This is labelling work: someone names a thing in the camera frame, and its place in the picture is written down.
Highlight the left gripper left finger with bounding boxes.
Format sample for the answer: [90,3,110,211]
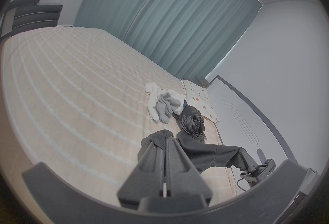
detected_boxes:
[117,141,165,210]

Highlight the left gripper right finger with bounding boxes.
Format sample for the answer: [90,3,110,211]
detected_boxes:
[165,138,214,204]

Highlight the black T-shirt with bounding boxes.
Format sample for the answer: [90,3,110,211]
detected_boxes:
[137,129,245,174]

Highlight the pile of clothes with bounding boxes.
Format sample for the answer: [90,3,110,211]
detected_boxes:
[145,81,185,123]

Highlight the bed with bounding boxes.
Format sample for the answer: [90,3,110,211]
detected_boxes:
[0,26,296,204]

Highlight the black garment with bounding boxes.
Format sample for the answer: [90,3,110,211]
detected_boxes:
[175,105,207,144]

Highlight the white printed pillow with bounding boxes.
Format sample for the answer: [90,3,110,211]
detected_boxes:
[180,79,220,123]

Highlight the black chest of drawers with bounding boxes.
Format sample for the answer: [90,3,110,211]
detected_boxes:
[0,0,63,38]

